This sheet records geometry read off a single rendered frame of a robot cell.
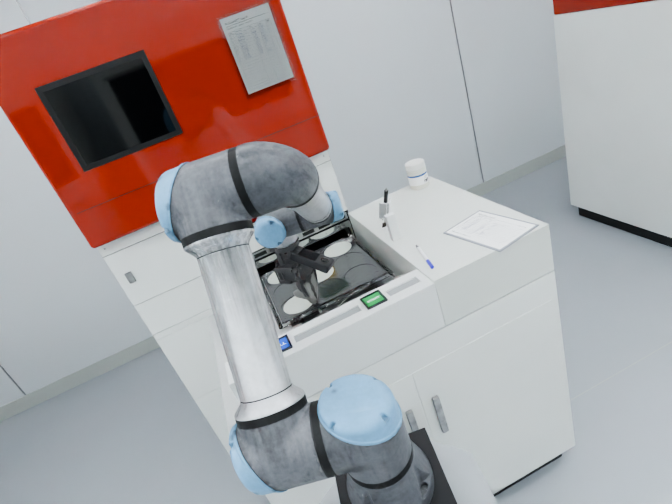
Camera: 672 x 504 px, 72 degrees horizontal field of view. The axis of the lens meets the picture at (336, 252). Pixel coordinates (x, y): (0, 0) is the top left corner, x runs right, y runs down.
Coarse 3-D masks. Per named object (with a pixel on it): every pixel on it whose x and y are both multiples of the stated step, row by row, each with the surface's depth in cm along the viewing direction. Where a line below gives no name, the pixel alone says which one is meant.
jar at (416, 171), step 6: (408, 162) 167; (414, 162) 165; (420, 162) 163; (408, 168) 164; (414, 168) 163; (420, 168) 163; (408, 174) 166; (414, 174) 164; (420, 174) 164; (426, 174) 165; (414, 180) 165; (420, 180) 165; (426, 180) 166; (414, 186) 166; (420, 186) 166; (426, 186) 166
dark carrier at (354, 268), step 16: (352, 240) 163; (336, 256) 157; (352, 256) 153; (368, 256) 149; (272, 272) 162; (336, 272) 147; (352, 272) 144; (368, 272) 141; (384, 272) 138; (272, 288) 151; (288, 288) 148; (320, 288) 142; (336, 288) 139; (352, 288) 136; (320, 304) 134
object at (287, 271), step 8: (296, 240) 125; (272, 248) 127; (288, 248) 123; (280, 256) 128; (288, 256) 127; (280, 264) 129; (288, 264) 128; (296, 264) 127; (280, 272) 129; (288, 272) 127; (296, 272) 126; (304, 272) 128; (280, 280) 131; (288, 280) 130; (304, 280) 130
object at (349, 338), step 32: (384, 288) 119; (416, 288) 115; (320, 320) 116; (352, 320) 112; (384, 320) 114; (416, 320) 117; (288, 352) 109; (320, 352) 111; (352, 352) 114; (384, 352) 117; (320, 384) 114
